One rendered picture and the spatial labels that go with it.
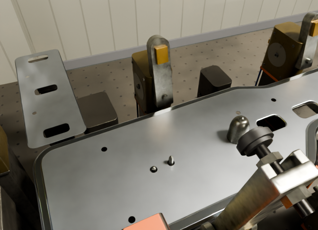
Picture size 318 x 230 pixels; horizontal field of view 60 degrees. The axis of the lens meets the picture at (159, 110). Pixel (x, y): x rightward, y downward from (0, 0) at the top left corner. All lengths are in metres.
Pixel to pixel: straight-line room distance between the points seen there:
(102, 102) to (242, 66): 0.73
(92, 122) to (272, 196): 0.40
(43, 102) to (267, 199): 0.47
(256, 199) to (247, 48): 1.12
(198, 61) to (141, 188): 0.82
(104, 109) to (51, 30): 1.70
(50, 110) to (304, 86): 0.51
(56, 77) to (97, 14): 1.61
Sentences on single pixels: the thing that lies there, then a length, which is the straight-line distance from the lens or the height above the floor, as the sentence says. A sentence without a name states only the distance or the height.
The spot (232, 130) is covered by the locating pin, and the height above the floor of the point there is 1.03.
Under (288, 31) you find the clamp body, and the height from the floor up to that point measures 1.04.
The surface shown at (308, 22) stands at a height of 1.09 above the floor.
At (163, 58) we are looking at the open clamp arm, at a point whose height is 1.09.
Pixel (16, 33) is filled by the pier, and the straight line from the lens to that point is 2.00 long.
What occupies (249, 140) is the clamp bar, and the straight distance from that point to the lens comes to 0.21.
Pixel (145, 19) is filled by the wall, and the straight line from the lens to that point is 2.33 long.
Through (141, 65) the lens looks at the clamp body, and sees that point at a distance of 0.55.
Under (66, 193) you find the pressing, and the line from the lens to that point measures 0.44.
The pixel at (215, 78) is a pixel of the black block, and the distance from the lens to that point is 0.62.
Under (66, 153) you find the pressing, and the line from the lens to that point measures 0.48.
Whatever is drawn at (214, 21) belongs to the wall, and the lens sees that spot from 2.64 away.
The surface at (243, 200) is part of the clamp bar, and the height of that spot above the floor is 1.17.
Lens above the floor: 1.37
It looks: 46 degrees down
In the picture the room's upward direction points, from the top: straight up
